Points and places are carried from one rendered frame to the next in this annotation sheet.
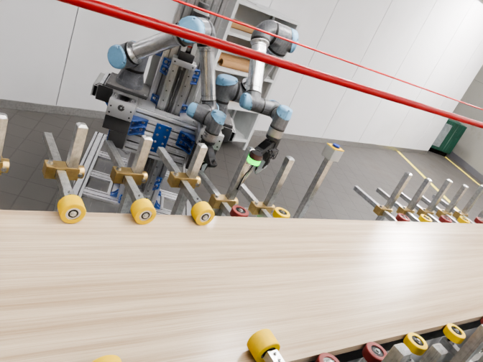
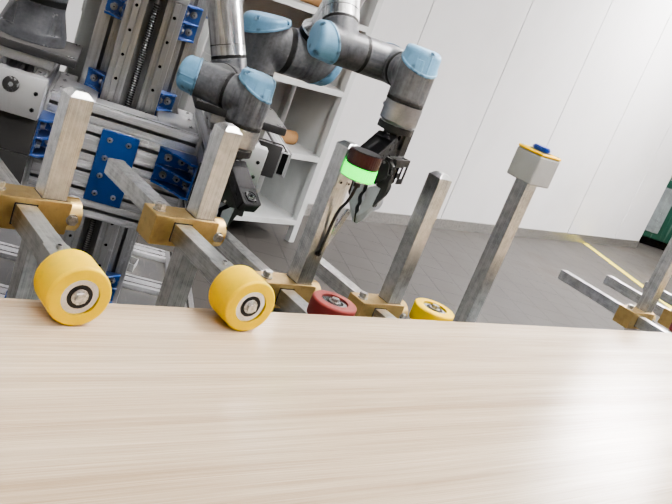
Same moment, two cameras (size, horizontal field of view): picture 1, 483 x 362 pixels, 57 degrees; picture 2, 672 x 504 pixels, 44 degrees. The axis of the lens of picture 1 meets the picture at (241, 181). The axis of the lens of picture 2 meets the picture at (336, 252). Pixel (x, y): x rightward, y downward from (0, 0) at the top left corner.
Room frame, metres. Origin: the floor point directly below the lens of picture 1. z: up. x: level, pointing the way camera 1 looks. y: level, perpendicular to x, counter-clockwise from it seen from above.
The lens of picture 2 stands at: (0.40, 0.03, 1.38)
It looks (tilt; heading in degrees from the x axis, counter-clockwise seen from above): 16 degrees down; 358
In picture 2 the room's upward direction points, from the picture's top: 21 degrees clockwise
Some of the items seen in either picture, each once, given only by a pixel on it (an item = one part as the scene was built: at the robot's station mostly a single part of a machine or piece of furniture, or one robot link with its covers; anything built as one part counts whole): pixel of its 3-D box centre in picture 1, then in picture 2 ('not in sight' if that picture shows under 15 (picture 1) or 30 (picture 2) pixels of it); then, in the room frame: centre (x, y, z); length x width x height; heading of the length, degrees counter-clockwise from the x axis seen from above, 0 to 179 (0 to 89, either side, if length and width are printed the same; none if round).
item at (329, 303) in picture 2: (236, 219); (324, 327); (1.74, -0.05, 0.85); 0.08 x 0.08 x 0.11
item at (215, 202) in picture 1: (223, 202); (285, 291); (1.86, 0.03, 0.84); 0.13 x 0.06 x 0.05; 131
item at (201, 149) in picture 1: (185, 191); (185, 259); (1.72, 0.21, 0.89); 0.03 x 0.03 x 0.48; 41
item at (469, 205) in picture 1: (465, 210); not in sight; (3.35, -1.69, 0.88); 0.03 x 0.03 x 0.48; 41
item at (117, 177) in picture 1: (129, 175); (30, 208); (1.54, 0.41, 0.94); 0.13 x 0.06 x 0.05; 131
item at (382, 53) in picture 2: (271, 108); (385, 62); (2.14, 0.01, 1.28); 0.11 x 0.11 x 0.08; 27
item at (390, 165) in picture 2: (269, 146); (387, 152); (2.06, -0.06, 1.12); 0.09 x 0.08 x 0.12; 151
